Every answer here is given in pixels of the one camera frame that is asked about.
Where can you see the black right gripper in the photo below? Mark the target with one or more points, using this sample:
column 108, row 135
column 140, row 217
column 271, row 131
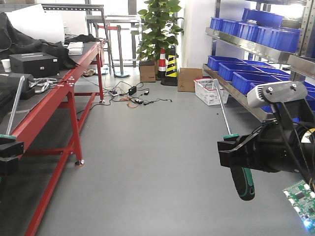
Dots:
column 269, row 148

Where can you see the red white traffic cone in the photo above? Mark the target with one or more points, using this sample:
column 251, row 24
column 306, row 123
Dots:
column 161, row 65

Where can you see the white paper cup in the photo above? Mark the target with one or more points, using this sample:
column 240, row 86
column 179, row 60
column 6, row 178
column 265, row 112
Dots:
column 6, row 65

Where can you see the steel shelving rack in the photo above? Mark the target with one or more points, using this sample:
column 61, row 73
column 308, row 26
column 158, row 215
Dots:
column 261, row 47

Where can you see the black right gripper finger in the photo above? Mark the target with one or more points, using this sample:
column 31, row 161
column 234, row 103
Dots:
column 12, row 149

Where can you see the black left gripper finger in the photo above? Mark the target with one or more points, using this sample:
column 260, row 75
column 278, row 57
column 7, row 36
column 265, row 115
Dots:
column 8, row 165

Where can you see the red frame workbench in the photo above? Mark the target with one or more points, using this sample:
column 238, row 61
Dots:
column 51, row 134

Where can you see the brown cardboard box on floor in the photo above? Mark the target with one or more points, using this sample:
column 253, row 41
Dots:
column 186, row 79

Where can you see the cardboard box under plant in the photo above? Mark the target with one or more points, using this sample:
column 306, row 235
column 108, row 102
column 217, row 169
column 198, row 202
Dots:
column 147, row 71

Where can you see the white wire basket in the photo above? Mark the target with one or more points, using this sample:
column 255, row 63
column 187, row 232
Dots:
column 205, row 90

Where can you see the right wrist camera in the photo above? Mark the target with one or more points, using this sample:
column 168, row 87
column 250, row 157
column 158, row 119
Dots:
column 276, row 92

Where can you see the green potted plant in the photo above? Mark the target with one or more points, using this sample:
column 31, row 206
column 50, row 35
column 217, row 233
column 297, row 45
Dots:
column 160, row 28

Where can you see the green circuit board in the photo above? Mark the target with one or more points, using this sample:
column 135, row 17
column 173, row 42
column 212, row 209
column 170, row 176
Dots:
column 302, row 199

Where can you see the black electronics box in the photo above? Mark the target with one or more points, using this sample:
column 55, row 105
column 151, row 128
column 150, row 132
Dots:
column 37, row 64

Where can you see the black yellow traffic cone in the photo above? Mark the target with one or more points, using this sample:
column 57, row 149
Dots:
column 171, row 74

